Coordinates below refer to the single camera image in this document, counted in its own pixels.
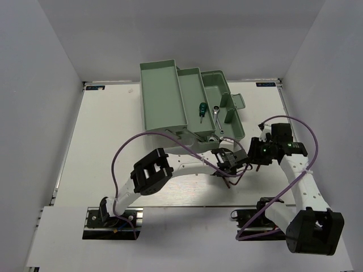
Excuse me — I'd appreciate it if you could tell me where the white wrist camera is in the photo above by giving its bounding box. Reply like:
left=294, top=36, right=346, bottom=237
left=258, top=122, right=272, bottom=142
left=219, top=137, right=235, bottom=151

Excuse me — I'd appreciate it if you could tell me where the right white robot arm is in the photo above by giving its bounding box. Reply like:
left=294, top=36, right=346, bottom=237
left=242, top=123, right=344, bottom=256

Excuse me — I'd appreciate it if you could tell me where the middle dark hex key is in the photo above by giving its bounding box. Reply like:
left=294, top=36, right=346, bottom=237
left=228, top=164, right=253, bottom=186

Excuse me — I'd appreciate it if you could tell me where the left dark hex key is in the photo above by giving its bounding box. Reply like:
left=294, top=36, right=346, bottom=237
left=222, top=176, right=230, bottom=189

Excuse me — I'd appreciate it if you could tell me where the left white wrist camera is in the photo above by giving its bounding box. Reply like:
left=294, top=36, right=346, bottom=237
left=219, top=137, right=235, bottom=151

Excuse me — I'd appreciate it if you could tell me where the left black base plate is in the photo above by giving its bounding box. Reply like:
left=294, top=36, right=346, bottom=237
left=82, top=207, right=143, bottom=241

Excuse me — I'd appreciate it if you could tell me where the large silver ratchet wrench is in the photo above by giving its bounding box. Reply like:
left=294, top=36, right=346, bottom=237
left=213, top=105, right=224, bottom=134

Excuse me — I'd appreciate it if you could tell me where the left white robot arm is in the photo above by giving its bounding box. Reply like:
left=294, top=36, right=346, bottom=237
left=99, top=148, right=248, bottom=226

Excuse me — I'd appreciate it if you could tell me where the green stubby screwdriver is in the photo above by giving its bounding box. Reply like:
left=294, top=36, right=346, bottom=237
left=199, top=102, right=208, bottom=123

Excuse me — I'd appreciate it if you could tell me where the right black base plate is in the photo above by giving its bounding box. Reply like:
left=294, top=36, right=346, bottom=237
left=230, top=209, right=285, bottom=241

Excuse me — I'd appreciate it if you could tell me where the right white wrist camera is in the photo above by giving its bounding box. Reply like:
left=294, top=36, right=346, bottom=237
left=258, top=122, right=272, bottom=142

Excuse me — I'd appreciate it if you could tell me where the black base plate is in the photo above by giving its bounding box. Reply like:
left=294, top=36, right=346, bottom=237
left=230, top=209, right=285, bottom=241
left=82, top=207, right=143, bottom=241

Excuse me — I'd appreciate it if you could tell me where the green toolbox with clear lid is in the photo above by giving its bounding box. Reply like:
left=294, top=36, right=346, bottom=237
left=140, top=59, right=245, bottom=153

